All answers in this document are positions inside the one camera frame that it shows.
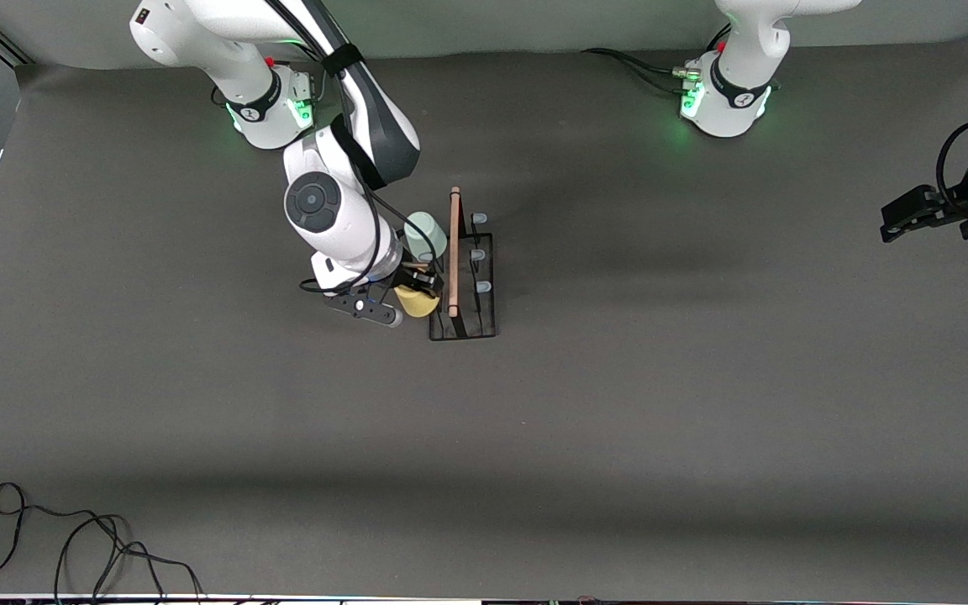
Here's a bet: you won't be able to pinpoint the yellow plastic cup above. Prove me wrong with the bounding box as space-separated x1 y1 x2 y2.
392 282 442 319

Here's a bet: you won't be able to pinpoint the black wire cup holder rack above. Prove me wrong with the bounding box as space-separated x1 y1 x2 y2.
425 186 498 342

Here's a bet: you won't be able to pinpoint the light green plastic cup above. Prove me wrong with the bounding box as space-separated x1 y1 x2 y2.
403 211 450 262

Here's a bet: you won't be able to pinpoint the black right arm base cables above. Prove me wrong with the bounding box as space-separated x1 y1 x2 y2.
282 34 330 107

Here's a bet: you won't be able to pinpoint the black arm base cables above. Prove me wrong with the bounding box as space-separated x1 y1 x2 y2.
282 34 330 107
580 24 730 95

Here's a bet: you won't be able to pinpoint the black left arm base cables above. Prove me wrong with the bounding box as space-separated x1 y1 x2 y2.
580 24 730 95

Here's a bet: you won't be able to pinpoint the loose black cable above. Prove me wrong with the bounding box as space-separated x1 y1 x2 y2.
0 481 204 600

